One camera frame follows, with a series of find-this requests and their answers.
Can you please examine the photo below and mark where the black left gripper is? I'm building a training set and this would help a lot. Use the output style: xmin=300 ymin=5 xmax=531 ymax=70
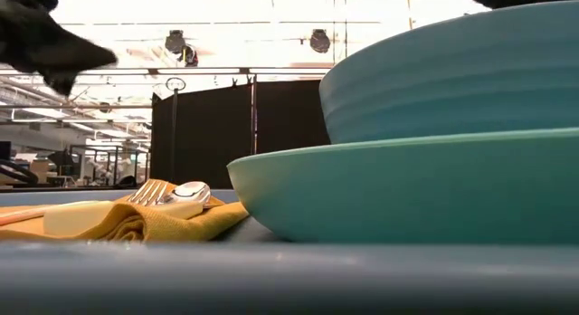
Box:
xmin=0 ymin=0 xmax=119 ymax=97

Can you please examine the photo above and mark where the teal bowl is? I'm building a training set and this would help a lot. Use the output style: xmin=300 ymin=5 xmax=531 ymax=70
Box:
xmin=318 ymin=0 xmax=579 ymax=145

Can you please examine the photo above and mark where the fork with orange handle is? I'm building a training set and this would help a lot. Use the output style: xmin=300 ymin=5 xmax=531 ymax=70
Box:
xmin=43 ymin=178 xmax=169 ymax=237

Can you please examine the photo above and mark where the spoon with orange handle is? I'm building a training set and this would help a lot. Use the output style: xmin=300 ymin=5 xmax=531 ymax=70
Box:
xmin=157 ymin=181 xmax=213 ymax=220

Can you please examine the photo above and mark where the yellow cloth napkin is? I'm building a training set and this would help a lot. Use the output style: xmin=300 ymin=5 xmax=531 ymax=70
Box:
xmin=0 ymin=178 xmax=250 ymax=243

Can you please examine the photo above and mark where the teal plate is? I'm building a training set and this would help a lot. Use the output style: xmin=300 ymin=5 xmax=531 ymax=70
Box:
xmin=226 ymin=127 xmax=579 ymax=245

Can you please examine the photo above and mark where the LED light bar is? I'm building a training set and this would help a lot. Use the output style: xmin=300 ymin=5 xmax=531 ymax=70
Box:
xmin=148 ymin=66 xmax=336 ymax=77

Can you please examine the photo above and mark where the black partition screen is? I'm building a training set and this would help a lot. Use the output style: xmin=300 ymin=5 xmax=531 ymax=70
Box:
xmin=150 ymin=79 xmax=331 ymax=191

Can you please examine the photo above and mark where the black stand with ring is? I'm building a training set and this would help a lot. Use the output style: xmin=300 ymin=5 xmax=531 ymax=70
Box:
xmin=165 ymin=76 xmax=187 ymax=185

